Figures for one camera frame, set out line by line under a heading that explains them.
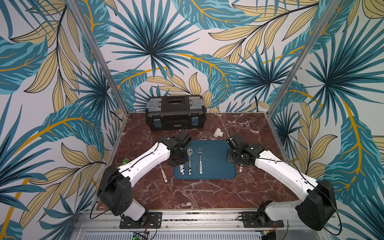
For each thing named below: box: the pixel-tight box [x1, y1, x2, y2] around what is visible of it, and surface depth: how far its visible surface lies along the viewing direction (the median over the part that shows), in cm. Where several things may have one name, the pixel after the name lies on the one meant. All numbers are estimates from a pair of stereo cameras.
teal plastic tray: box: [174, 140, 237, 180], surface depth 92 cm
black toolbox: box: [145, 95, 207, 131], surface depth 100 cm
